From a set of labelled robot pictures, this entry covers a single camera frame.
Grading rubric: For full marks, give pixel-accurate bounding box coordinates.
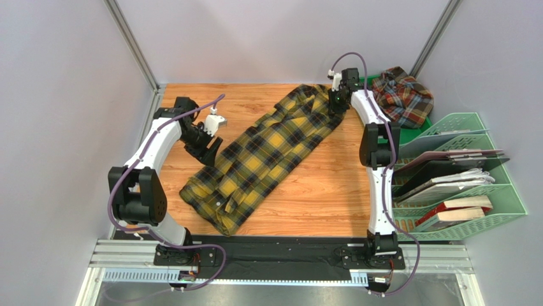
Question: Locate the red book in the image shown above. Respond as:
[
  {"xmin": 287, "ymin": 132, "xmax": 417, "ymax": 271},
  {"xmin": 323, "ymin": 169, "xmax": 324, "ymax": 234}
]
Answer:
[{"xmin": 414, "ymin": 195, "xmax": 494, "ymax": 233}]

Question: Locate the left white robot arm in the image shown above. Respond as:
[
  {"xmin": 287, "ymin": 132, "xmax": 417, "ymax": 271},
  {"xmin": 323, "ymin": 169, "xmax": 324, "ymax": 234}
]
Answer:
[{"xmin": 107, "ymin": 94, "xmax": 227, "ymax": 251}]

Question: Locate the yellow plaid long sleeve shirt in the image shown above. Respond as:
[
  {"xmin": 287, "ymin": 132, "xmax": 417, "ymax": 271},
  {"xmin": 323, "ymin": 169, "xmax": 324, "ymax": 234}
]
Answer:
[{"xmin": 179, "ymin": 84, "xmax": 344, "ymax": 237}]

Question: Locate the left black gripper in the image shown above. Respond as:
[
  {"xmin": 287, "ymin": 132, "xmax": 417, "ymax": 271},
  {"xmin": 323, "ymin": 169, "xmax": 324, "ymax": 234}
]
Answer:
[{"xmin": 179, "ymin": 123, "xmax": 223, "ymax": 168}]

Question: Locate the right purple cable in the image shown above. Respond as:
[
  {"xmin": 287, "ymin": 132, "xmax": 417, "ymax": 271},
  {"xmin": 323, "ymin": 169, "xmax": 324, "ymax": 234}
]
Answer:
[{"xmin": 329, "ymin": 52, "xmax": 421, "ymax": 297}]

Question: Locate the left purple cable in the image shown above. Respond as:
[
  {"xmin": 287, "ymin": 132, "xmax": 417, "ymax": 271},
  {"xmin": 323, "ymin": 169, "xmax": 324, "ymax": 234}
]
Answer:
[{"xmin": 106, "ymin": 93, "xmax": 228, "ymax": 294}]

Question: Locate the red plaid shirt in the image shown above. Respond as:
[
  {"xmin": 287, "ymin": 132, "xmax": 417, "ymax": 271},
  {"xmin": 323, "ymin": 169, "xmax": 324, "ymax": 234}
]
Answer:
[{"xmin": 372, "ymin": 66, "xmax": 434, "ymax": 129}]

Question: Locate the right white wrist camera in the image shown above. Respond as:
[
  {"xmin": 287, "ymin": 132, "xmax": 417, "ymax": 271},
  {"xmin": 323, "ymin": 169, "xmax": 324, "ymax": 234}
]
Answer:
[{"xmin": 328, "ymin": 69, "xmax": 342, "ymax": 92}]

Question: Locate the aluminium frame rail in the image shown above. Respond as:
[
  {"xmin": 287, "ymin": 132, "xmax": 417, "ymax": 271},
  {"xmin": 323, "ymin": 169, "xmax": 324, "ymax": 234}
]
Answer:
[{"xmin": 77, "ymin": 235, "xmax": 484, "ymax": 305}]

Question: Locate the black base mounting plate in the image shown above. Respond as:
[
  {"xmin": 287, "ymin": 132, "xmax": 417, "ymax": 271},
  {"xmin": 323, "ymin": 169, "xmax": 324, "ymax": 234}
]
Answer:
[{"xmin": 154, "ymin": 235, "xmax": 405, "ymax": 281}]

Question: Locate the dark clipboard folder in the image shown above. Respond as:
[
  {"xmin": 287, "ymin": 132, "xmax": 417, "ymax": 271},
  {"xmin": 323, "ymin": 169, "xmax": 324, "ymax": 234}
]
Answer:
[{"xmin": 393, "ymin": 149, "xmax": 510, "ymax": 200}]

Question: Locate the green mesh file organizer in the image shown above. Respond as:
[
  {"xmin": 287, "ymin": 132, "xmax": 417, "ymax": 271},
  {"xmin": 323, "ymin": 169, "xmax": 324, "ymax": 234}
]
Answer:
[{"xmin": 393, "ymin": 112, "xmax": 527, "ymax": 241}]

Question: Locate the white paper stack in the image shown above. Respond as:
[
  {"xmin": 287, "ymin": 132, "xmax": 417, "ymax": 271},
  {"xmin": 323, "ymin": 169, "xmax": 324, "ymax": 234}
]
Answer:
[{"xmin": 394, "ymin": 168, "xmax": 496, "ymax": 206}]

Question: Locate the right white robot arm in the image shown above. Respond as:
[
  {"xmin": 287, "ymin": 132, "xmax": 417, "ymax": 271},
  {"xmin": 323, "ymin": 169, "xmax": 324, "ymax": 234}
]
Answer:
[{"xmin": 328, "ymin": 68, "xmax": 400, "ymax": 259}]

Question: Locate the green plastic bin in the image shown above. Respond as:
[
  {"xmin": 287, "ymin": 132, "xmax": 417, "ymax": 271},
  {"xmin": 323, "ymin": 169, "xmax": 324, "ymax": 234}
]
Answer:
[{"xmin": 367, "ymin": 75, "xmax": 433, "ymax": 145}]

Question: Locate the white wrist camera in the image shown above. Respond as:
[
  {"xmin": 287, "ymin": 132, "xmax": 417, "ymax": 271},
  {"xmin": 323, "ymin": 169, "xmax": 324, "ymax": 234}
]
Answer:
[
  {"xmin": 204, "ymin": 114, "xmax": 228, "ymax": 138},
  {"xmin": 328, "ymin": 69, "xmax": 342, "ymax": 92}
]

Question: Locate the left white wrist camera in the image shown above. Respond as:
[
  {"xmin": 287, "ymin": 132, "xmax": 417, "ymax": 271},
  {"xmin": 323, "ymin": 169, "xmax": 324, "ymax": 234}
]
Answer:
[{"xmin": 204, "ymin": 114, "xmax": 228, "ymax": 138}]

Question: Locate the purple cable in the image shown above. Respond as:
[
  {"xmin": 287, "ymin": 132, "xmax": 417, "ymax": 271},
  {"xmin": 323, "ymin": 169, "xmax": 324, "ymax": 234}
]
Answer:
[
  {"xmin": 329, "ymin": 52, "xmax": 421, "ymax": 297},
  {"xmin": 106, "ymin": 93, "xmax": 228, "ymax": 294}
]

